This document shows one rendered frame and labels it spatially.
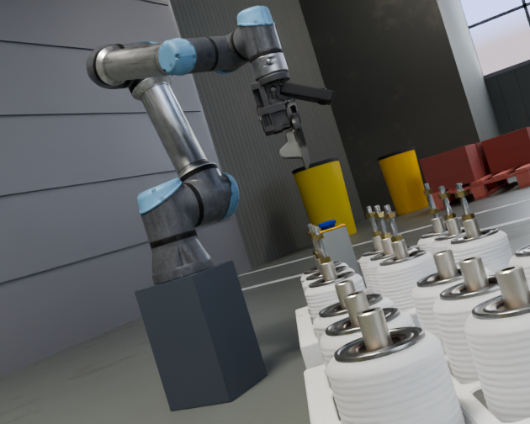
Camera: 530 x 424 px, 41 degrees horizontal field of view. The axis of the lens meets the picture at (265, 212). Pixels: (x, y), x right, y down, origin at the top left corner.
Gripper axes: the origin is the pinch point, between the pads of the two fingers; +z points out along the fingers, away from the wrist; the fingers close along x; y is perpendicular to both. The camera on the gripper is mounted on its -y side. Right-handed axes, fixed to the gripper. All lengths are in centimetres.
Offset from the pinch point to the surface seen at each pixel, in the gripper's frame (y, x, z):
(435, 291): -5, 76, 22
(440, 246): -15.5, 32.0, 22.0
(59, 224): 134, -253, -22
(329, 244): 1.1, 3.6, 18.0
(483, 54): -289, -724, -105
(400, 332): 2, 94, 21
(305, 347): 11, 49, 29
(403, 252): -7.6, 42.0, 20.2
